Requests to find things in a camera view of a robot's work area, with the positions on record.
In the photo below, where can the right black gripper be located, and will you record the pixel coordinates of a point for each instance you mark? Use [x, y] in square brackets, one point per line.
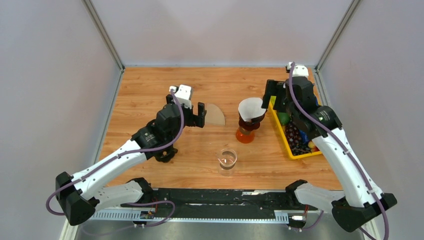
[275, 88]

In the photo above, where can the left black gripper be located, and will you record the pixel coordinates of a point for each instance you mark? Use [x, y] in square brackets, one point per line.
[194, 119]

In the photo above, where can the white paper coffee filter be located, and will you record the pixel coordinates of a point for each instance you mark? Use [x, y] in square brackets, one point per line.
[251, 108]

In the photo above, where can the brown plastic coffee dripper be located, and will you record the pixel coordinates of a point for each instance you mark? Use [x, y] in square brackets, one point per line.
[251, 121]

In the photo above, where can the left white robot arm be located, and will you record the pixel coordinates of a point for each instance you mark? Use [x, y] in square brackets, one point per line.
[82, 194]

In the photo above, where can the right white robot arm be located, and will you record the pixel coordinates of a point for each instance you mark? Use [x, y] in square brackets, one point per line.
[361, 200]

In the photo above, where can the brown paper coffee filter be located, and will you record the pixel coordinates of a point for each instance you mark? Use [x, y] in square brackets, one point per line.
[214, 115]

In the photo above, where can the olive plastic coffee dripper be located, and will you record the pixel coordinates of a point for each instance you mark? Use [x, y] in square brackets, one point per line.
[165, 155]

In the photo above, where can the yellow plastic tray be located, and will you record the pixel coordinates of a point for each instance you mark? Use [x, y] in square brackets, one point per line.
[280, 132]

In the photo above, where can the green lime lower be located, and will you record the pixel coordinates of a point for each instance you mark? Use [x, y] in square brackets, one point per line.
[283, 118]

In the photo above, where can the orange glass carafe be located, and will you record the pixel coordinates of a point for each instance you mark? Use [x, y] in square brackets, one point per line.
[244, 136]

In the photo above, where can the blue chips bag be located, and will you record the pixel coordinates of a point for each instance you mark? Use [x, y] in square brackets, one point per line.
[304, 137]

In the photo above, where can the dark grape bunch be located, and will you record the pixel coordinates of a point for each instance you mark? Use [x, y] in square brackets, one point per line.
[294, 140]

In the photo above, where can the red apples cluster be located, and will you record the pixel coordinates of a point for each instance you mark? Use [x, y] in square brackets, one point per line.
[312, 147]

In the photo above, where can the clear glass beaker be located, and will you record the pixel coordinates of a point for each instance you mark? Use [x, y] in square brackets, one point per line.
[227, 159]

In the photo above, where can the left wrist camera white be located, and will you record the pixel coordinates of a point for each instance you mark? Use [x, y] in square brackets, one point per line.
[184, 94]

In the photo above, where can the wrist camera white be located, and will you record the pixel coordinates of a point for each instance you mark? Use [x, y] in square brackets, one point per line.
[300, 70]
[184, 94]

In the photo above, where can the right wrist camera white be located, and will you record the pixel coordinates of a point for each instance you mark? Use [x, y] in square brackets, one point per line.
[300, 70]

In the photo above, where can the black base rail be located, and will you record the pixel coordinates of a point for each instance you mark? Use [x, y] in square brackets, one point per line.
[248, 204]

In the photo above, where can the aluminium frame post right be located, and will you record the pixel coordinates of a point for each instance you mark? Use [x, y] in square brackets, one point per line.
[349, 13]

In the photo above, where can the aluminium frame post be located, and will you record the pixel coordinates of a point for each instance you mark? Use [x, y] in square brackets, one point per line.
[349, 13]
[93, 13]

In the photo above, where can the aluminium frame post left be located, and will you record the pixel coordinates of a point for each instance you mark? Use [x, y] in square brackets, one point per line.
[93, 13]

